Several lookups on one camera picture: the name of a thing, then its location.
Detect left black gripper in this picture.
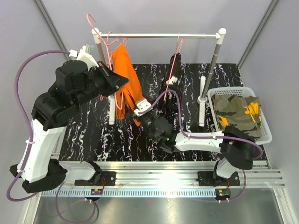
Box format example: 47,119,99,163
71,60,129,109

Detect orange trousers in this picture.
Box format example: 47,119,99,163
111,44,142,126

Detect black and white trousers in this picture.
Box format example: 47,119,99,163
157,53,185,111

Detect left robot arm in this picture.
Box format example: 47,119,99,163
10,60,129,193

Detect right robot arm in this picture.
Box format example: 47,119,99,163
133,109,255,187

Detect white and silver clothes rack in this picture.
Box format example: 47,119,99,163
92,28,227,127

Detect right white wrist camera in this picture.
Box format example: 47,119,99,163
134,98,151,117

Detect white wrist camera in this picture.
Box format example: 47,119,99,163
134,98,151,117
69,44,99,69

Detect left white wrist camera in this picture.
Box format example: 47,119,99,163
69,44,99,69

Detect aluminium mounting rail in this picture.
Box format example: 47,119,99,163
41,161,285,198

